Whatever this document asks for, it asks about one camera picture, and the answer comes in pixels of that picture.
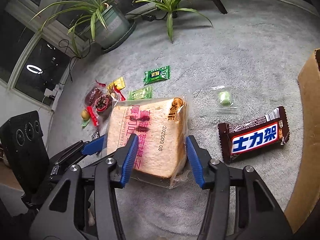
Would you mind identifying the dark snack red-edged packet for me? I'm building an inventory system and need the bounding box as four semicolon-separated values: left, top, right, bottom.
86;93;126;127

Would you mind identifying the black milk candy packet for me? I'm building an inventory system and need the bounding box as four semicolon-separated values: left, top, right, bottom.
91;131;100;140

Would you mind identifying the green mochi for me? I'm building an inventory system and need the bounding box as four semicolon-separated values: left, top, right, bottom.
211;85;237;114

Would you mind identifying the large potted spider plant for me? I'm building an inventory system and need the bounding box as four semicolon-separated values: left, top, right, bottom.
23;0;161;58

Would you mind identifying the white power strip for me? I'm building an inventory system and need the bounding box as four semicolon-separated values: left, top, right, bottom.
44;83;64;111

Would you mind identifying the cardboard box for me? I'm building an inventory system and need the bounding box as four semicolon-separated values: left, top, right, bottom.
285;49;319;232

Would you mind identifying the yellow candy packet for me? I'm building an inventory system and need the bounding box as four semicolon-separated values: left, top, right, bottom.
107;76;126;94

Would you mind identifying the small spider plant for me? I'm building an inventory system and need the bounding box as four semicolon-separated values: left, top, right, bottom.
136;0;213;43

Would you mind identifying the yellow ball green wrapper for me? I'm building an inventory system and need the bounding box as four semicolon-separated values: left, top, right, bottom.
81;109;91;128

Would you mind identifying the light green candy packet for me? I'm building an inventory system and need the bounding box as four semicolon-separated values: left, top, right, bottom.
128;86;153;100

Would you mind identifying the dark dates red-edged packet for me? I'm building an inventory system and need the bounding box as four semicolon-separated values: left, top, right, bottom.
84;80;107;106

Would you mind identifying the brown Snickers bar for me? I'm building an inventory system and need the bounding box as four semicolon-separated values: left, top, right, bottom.
217;106;290;163

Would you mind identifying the dark green candy packet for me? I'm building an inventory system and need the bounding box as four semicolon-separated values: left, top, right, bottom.
143;66;171;85

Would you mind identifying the packaged toast bread slice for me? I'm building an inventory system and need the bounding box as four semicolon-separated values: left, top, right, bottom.
104;96;189;189

